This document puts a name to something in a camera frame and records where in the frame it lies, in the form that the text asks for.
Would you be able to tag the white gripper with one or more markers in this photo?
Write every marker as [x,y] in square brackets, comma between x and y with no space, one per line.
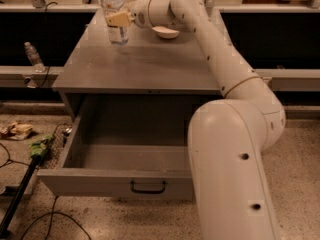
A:
[140,12]

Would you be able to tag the clear plastic water bottle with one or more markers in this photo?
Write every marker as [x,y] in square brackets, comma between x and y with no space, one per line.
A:
[117,35]

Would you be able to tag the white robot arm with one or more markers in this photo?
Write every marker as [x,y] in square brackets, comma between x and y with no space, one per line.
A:
[226,137]

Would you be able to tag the small clear bottle on ledge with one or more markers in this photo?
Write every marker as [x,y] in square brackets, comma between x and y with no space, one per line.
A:
[34,57]

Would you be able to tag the open grey top drawer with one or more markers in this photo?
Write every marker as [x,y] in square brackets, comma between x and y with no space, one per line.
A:
[117,139]

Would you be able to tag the white ceramic bowl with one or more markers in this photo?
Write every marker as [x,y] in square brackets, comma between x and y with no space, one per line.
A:
[165,33]

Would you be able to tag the grey metal cabinet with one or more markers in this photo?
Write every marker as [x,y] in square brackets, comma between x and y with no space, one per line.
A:
[147,64]

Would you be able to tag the green cloth on pole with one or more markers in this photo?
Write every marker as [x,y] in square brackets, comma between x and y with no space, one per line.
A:
[40,147]

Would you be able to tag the crumpled paper on floor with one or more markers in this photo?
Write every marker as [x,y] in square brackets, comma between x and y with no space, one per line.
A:
[16,131]

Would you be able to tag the black pole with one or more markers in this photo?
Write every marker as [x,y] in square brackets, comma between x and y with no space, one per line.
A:
[4,233]

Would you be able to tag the wire mesh basket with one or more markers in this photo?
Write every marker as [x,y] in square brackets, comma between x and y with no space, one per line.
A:
[59,138]

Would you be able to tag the black drawer handle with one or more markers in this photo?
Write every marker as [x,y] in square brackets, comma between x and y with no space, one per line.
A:
[148,188]

